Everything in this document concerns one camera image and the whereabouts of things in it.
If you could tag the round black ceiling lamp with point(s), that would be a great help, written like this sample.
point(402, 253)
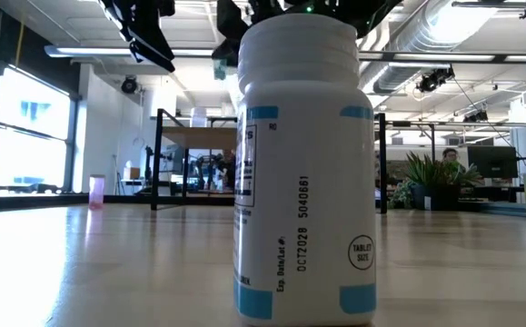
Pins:
point(129, 85)

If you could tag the teal transparent pill vial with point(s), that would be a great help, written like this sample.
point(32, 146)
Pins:
point(220, 69)

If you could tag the black ceiling spotlight cluster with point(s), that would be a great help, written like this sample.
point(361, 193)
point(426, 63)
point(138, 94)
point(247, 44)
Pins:
point(435, 79)
point(475, 116)

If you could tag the green potted plant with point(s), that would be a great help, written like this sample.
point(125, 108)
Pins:
point(430, 175)

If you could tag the pink transparent pill vial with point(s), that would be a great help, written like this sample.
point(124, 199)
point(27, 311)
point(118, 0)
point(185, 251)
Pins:
point(96, 193)

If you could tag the large bright window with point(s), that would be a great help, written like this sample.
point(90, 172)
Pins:
point(31, 131)

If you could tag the white bottle with blue label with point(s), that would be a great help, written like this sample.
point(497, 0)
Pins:
point(308, 181)

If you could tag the long ceiling light strip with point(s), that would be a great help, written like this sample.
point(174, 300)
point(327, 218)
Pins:
point(99, 51)

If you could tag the wooden shelf with black frame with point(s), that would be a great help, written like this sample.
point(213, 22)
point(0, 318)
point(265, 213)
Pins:
point(199, 137)

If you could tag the person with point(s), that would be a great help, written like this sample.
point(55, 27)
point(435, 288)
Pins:
point(449, 156)

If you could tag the black computer monitor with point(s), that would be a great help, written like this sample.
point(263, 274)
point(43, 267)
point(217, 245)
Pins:
point(492, 161)

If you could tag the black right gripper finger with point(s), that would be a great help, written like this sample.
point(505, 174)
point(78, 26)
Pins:
point(233, 22)

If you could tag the silver ventilation duct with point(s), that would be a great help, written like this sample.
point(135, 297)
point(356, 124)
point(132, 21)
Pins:
point(403, 77)

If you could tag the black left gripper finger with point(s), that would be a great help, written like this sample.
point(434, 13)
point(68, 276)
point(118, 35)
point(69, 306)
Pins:
point(151, 38)
point(151, 59)

